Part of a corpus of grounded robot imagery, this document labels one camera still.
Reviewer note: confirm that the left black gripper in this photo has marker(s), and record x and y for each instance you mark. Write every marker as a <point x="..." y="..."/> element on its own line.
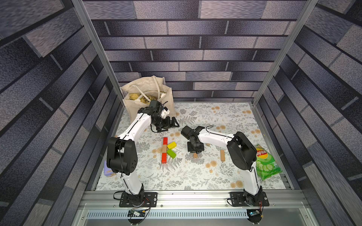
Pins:
<point x="168" y="125"/>

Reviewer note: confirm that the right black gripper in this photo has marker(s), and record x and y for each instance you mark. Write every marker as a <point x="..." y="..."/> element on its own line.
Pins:
<point x="195" y="146"/>

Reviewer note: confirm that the yellow block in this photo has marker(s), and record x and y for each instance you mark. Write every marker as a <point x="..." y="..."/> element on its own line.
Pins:
<point x="172" y="145"/>

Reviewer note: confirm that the green block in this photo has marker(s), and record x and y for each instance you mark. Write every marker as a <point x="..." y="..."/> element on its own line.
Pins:
<point x="171" y="153"/>

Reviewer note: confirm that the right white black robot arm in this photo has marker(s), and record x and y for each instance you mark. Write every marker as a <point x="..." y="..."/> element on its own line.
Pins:
<point x="243" y="156"/>

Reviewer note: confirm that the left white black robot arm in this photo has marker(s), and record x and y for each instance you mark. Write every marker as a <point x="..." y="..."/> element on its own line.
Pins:
<point x="122" y="156"/>

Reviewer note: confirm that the beige canvas tote bag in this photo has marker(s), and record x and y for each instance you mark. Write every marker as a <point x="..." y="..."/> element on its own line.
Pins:
<point x="140" y="92"/>

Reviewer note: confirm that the green chips bag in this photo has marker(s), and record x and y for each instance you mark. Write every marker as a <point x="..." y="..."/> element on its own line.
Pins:
<point x="266" y="166"/>

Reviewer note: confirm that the purple tissue pack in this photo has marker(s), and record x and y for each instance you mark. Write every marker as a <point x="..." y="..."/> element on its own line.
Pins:
<point x="107" y="171"/>

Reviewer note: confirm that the right circuit board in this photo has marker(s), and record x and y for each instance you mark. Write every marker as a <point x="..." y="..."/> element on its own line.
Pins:
<point x="253" y="213"/>

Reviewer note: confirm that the circuit board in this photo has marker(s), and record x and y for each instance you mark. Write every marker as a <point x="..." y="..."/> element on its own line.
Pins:
<point x="136" y="213"/>
<point x="253" y="213"/>

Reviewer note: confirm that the left circuit board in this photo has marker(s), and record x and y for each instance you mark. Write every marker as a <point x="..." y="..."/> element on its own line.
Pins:
<point x="136" y="213"/>

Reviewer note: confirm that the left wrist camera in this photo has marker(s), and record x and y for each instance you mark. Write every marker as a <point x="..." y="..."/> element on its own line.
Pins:
<point x="165" y="113"/>

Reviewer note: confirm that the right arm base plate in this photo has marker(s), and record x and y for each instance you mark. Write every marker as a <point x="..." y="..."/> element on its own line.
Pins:
<point x="244" y="199"/>

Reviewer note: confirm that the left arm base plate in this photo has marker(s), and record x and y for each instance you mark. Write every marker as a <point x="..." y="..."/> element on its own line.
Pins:
<point x="148" y="199"/>

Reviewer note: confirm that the aluminium front rail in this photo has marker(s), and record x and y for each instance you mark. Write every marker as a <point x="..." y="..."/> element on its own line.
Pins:
<point x="195" y="208"/>

